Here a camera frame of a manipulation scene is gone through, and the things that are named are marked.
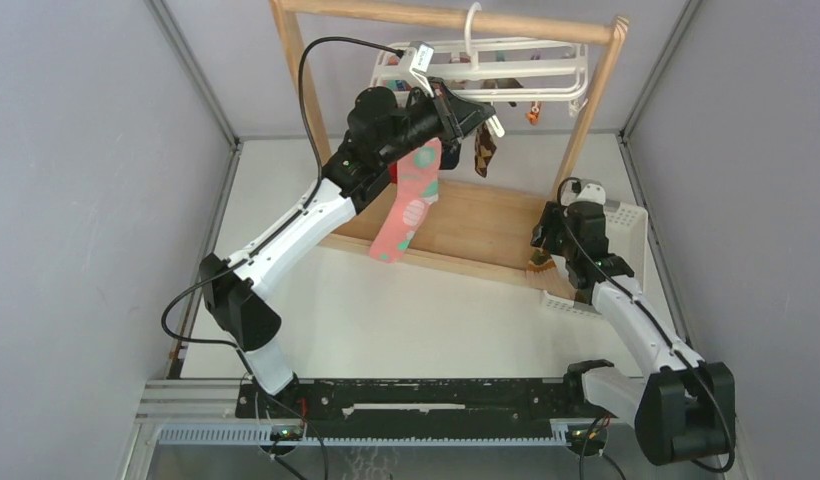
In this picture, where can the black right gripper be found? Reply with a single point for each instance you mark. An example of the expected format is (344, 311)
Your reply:
(554, 215)

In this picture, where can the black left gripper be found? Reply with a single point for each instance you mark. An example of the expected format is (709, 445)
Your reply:
(458, 116)

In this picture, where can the striped maroon orange green sock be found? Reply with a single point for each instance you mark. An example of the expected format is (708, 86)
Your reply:
(540, 262)

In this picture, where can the white plastic clip hanger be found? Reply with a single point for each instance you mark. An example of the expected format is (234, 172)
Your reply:
(550, 71)

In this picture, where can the white perforated plastic basket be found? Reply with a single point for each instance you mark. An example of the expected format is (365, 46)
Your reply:
(626, 230)

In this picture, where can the orange hanger clip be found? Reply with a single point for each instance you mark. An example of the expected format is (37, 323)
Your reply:
(533, 115)

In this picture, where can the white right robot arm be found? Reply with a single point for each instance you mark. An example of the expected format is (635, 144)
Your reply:
(684, 410)

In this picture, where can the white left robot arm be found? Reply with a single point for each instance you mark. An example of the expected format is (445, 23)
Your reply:
(304, 218)

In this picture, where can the wooden hanger rack stand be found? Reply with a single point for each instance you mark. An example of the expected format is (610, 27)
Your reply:
(474, 230)

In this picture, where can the dark navy sock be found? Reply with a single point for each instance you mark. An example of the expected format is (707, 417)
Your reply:
(450, 156)

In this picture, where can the brown argyle sock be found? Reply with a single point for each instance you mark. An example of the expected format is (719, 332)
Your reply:
(485, 146)

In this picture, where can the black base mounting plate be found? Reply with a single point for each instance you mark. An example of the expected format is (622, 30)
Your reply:
(424, 409)

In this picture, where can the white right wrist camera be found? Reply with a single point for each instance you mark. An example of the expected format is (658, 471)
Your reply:
(574, 189)

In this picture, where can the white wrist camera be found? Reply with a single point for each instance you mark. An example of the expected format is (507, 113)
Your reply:
(413, 66)
(574, 189)

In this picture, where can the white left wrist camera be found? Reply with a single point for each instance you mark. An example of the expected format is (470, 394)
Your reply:
(413, 66)

